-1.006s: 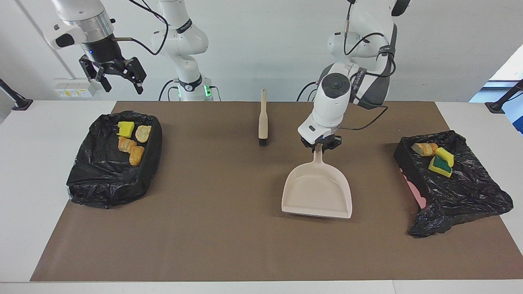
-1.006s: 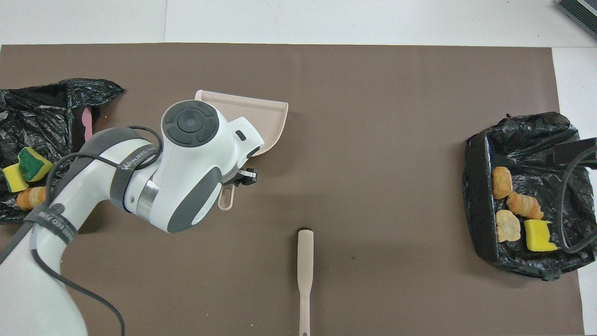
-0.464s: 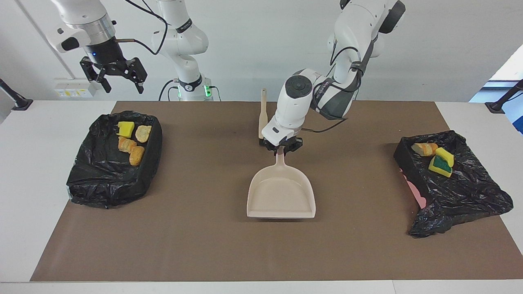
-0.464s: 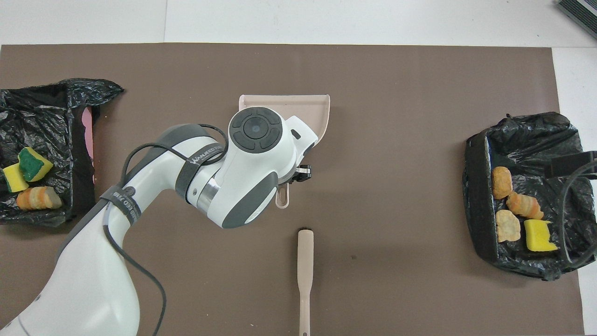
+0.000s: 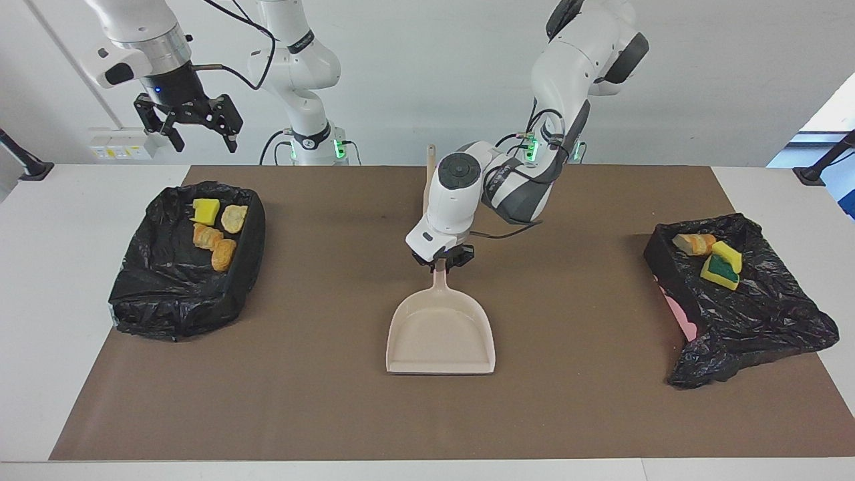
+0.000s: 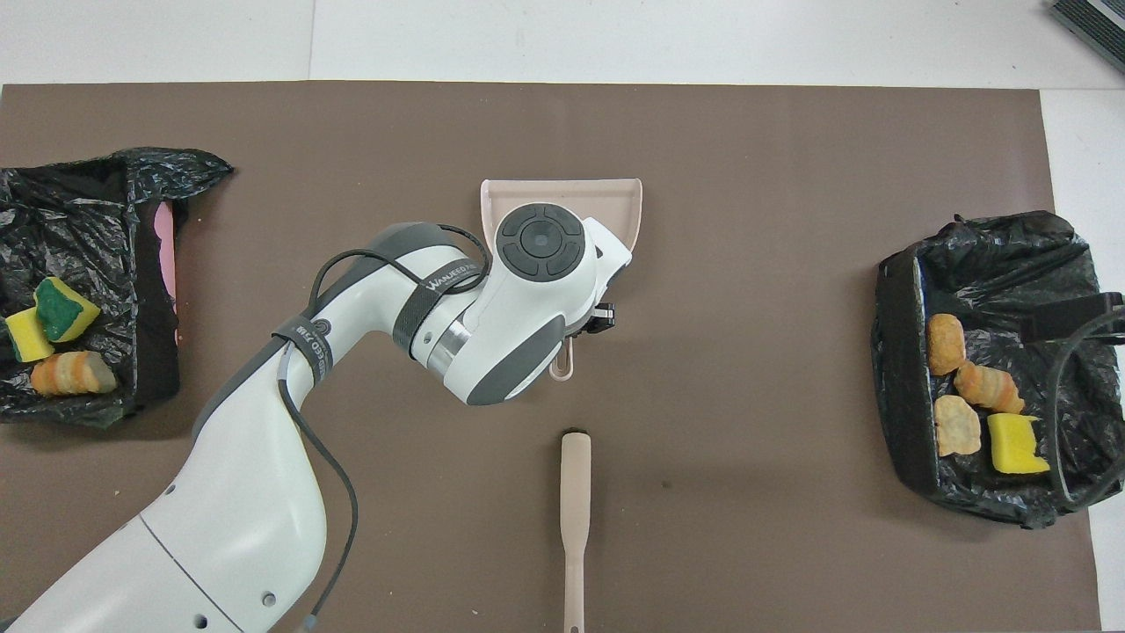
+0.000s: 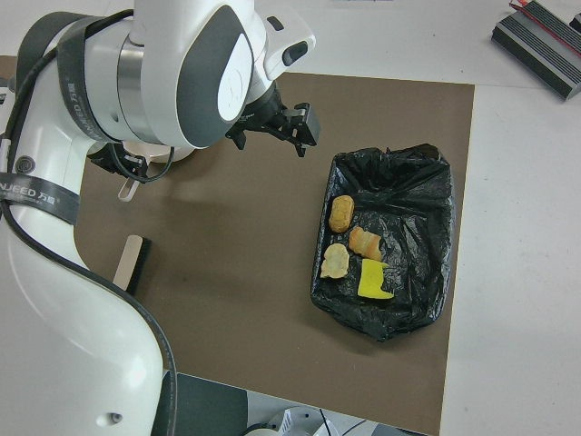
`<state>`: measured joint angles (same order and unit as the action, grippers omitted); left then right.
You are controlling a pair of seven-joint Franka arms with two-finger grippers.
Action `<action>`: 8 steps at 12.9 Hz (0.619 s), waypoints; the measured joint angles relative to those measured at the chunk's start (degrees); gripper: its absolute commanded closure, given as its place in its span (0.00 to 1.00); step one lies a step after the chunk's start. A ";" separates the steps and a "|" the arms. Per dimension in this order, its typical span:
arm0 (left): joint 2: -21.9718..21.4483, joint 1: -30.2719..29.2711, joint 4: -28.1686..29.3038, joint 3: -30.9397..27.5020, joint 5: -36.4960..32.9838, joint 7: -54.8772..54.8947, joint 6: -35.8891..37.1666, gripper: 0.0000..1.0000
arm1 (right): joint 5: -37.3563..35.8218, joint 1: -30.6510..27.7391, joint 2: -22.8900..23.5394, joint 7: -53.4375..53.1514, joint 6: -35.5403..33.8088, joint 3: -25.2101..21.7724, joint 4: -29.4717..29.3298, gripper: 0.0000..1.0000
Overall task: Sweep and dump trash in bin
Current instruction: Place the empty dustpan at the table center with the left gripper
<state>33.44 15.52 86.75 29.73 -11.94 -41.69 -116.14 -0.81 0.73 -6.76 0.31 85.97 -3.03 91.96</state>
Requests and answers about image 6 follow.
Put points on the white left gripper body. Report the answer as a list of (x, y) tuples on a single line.
[(611, 259)]

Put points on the beige plastic dustpan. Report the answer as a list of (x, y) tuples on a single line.
[(615, 202)]

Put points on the orange striped croissant piece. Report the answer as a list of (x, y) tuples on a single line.
[(989, 387)]

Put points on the brown bread roll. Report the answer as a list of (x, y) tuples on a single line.
[(946, 345)]

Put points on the notched yellow sponge piece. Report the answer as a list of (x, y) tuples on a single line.
[(1015, 444)]

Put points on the pale puffed pastry chunk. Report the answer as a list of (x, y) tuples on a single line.
[(958, 426)]

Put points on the beige hand brush black bristles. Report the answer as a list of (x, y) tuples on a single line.
[(576, 492)]

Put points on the pale greenish bread chunk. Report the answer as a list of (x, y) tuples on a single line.
[(72, 374)]

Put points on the rounded yellow sponge piece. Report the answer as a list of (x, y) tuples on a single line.
[(63, 309)]

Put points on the small yellow sponge piece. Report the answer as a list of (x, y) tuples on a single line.
[(28, 338)]

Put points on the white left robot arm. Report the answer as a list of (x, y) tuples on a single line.
[(264, 475)]

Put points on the pink bin with black bag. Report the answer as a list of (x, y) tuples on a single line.
[(97, 220)]

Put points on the brown table mat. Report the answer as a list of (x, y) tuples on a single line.
[(562, 114)]

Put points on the grey slatted device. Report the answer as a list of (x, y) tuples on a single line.
[(1099, 22)]

